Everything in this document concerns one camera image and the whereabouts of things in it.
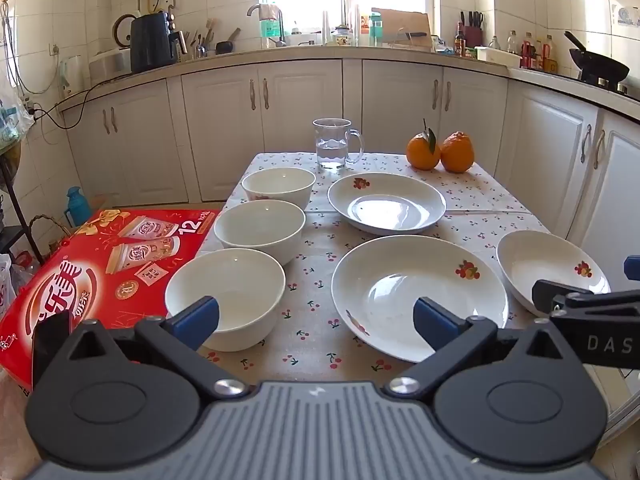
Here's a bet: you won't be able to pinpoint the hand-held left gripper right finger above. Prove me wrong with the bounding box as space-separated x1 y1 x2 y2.
384 296 585 402

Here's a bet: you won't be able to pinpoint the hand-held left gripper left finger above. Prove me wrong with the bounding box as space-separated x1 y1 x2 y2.
50 296 251 402

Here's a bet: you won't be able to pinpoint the white floral plate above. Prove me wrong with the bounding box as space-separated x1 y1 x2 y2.
327 172 447 236
496 230 612 318
331 235 509 364

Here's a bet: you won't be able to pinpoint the white floral bowl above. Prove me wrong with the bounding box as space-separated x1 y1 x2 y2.
214 199 306 266
165 248 287 352
242 167 317 211

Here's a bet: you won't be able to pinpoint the cherry print tablecloth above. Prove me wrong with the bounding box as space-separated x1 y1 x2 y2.
197 152 621 386

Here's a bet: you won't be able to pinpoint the red printed carton box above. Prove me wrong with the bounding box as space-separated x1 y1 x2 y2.
0 208 221 392

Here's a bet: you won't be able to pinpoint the bumpy orange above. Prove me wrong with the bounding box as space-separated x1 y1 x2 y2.
440 131 475 174

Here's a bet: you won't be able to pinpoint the teal thermos flask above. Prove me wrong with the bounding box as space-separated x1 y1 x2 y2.
65 186 93 228

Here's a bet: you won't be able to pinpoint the orange with leaf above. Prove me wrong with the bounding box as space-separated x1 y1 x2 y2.
406 119 442 171

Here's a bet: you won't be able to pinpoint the wicker basket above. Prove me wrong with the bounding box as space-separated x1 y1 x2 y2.
27 215 73 261

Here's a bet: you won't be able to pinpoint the gas stove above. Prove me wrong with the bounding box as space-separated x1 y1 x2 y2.
580 76 640 102

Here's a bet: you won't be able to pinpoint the black metal rack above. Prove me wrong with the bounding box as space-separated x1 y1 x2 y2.
0 150 47 273

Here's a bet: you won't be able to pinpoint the glass mug with water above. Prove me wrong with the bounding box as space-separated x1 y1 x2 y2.
313 118 365 171

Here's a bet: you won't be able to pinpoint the black wok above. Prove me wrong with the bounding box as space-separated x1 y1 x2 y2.
564 31 631 86

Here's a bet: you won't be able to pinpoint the white kitchen cabinets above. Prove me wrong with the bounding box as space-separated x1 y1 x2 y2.
60 57 640 411

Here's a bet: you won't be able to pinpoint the cooking oil bottle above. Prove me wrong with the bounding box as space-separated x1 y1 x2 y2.
542 35 559 74

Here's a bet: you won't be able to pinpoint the white rectangular tray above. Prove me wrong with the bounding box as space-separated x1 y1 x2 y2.
474 46 521 67

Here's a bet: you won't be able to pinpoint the dark red knife block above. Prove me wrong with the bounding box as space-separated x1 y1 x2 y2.
460 11 484 47

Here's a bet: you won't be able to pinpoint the white rice cooker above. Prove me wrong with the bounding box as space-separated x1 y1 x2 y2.
89 49 132 83

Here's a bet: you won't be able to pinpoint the small black pot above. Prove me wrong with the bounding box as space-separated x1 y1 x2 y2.
216 27 242 55

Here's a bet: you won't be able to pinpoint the white plastic pitcher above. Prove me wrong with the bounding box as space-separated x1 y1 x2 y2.
59 55 87 100

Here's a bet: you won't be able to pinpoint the utensil holder with utensils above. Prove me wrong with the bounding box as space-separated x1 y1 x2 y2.
189 17 216 59

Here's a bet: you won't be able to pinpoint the printed plastic bag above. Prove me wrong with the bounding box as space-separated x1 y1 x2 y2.
0 72 36 153

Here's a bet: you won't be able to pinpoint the black air fryer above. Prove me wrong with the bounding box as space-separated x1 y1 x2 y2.
130 10 188 74

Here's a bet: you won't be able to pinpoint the green dish soap bottle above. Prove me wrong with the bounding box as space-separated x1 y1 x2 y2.
263 2 281 39

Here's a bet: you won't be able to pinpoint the wooden cutting board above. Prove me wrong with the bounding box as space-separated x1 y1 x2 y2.
371 8 433 50

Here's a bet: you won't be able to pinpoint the metal sink faucet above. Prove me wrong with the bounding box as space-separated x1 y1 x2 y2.
246 3 287 48

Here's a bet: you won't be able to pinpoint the black power cable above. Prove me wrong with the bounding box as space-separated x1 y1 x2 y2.
27 72 133 132

